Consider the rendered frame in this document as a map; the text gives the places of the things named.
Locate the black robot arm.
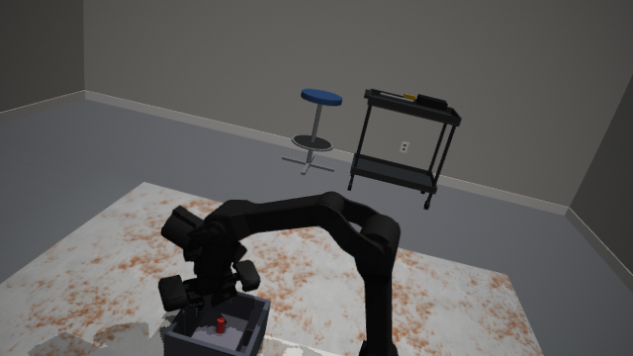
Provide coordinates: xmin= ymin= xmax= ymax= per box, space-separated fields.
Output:
xmin=161 ymin=192 xmax=401 ymax=356

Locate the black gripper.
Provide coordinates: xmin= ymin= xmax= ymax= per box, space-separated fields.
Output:
xmin=158 ymin=254 xmax=261 ymax=312

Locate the dark red peg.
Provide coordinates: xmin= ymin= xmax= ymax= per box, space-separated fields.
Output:
xmin=216 ymin=316 xmax=225 ymax=334

